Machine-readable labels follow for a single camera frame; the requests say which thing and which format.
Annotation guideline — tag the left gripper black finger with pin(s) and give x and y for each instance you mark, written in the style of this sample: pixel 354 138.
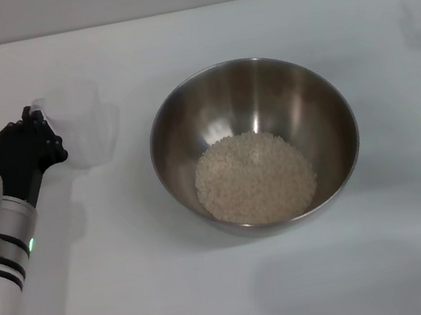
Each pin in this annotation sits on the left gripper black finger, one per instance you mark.
pixel 53 142
pixel 5 136

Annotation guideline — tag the clear plastic measuring cup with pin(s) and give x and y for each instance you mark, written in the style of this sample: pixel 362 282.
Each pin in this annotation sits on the clear plastic measuring cup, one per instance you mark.
pixel 86 126

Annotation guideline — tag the white rice grains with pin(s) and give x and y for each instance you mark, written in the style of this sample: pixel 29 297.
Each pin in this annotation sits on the white rice grains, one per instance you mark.
pixel 255 178

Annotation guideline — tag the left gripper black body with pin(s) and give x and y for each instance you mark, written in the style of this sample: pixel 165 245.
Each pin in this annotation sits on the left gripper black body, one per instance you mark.
pixel 23 162

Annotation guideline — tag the stainless steel mixing bowl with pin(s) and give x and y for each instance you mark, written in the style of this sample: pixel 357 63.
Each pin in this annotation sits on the stainless steel mixing bowl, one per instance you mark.
pixel 257 145

